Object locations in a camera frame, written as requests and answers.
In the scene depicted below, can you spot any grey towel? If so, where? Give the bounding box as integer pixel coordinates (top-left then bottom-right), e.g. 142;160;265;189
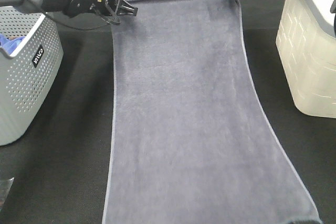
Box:
102;0;321;223

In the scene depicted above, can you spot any blue towel in basket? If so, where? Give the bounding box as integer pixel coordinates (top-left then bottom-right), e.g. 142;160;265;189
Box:
1;34;25;55

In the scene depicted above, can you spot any cream white laundry basket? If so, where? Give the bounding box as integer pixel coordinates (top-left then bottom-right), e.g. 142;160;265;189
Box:
276;0;335;118

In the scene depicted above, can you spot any grey perforated laundry basket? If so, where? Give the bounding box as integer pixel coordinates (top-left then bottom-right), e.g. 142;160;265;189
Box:
1;7;63;145

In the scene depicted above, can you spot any black table mat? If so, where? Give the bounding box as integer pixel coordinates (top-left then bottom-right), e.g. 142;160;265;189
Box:
1;0;335;223

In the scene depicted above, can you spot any left clear tape strip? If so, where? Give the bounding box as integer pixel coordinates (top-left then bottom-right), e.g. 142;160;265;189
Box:
0;177;15;209

